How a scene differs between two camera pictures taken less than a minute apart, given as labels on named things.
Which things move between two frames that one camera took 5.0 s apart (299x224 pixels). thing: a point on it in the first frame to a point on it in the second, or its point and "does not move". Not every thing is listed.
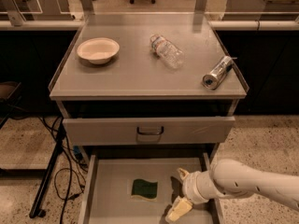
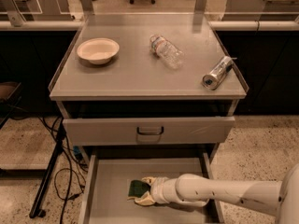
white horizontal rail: x=213 y=25 does not move
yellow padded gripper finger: x=179 y=207 to x=145 y=200
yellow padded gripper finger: x=183 y=173 to x=149 y=179
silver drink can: x=213 y=79 does not move
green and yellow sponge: x=146 y=189 does not move
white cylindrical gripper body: x=191 y=185 to x=160 y=189
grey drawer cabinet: x=145 y=95 does not move
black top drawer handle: x=149 y=133 does not move
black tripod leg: x=36 y=210 does not move
